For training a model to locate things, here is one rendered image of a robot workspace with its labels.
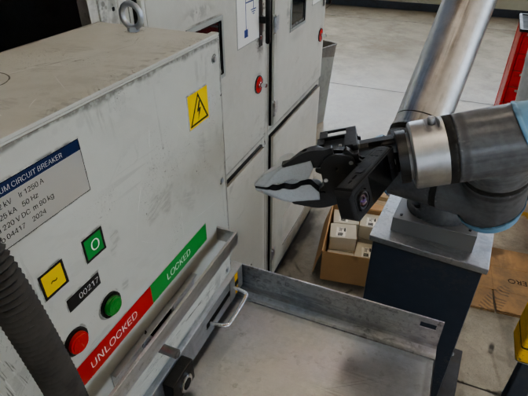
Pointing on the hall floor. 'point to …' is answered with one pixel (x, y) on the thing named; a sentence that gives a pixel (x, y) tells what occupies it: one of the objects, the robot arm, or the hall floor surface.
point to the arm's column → (423, 295)
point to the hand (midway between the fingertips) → (262, 187)
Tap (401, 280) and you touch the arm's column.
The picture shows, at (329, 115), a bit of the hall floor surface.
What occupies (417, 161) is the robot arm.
